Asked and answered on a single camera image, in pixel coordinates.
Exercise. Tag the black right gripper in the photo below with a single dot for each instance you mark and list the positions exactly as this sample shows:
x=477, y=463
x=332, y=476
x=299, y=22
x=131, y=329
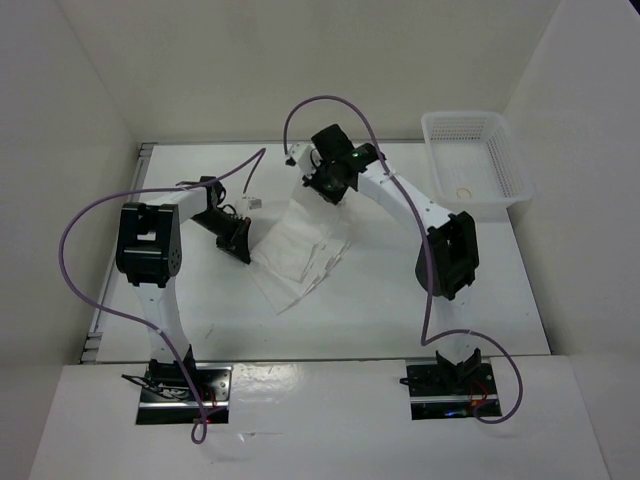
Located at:
x=336, y=196

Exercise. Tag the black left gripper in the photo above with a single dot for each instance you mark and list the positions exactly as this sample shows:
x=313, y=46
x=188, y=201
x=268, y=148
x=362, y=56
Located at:
x=237, y=244

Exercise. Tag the white pleated skirt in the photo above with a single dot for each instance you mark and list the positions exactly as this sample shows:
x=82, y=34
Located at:
x=299, y=250

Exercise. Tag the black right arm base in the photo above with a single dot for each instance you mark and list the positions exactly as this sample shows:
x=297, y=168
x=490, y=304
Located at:
x=431, y=399

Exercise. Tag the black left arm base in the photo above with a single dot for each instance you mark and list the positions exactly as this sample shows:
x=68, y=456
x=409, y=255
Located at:
x=174, y=404

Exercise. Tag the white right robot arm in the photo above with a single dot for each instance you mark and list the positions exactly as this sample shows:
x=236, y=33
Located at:
x=448, y=257

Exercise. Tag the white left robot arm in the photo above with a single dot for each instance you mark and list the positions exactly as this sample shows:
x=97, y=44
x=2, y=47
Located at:
x=149, y=254

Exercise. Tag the white plastic basket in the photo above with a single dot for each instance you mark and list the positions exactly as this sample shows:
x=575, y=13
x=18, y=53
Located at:
x=477, y=165

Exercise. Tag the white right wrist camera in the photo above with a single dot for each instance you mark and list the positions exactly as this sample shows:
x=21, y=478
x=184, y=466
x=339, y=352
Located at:
x=301, y=155

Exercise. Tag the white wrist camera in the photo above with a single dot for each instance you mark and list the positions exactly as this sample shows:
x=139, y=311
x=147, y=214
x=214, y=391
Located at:
x=248, y=203
x=301, y=155

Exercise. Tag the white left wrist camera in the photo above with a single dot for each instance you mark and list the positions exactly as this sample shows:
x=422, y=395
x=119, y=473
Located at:
x=248, y=203

